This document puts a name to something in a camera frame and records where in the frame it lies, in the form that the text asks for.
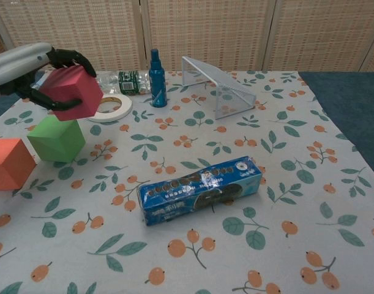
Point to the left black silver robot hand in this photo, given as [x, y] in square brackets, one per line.
[18, 61]

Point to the red foam cube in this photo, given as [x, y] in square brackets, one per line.
[79, 88]

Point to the orange foam cube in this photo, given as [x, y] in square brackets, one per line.
[9, 165]

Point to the green foam cube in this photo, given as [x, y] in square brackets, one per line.
[55, 141]

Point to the clear plastic water bottle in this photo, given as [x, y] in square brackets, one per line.
[128, 82]

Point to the white tape roll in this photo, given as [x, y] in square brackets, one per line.
[121, 111]

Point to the blue spray bottle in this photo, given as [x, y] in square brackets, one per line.
[157, 82]

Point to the bamboo folding screen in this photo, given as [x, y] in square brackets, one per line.
[205, 30]

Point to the floral print tablecloth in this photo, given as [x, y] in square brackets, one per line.
[205, 147]

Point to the clear acrylic triangular stand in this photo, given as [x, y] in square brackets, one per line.
[226, 82]

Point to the blue cookie box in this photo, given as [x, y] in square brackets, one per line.
[199, 193]

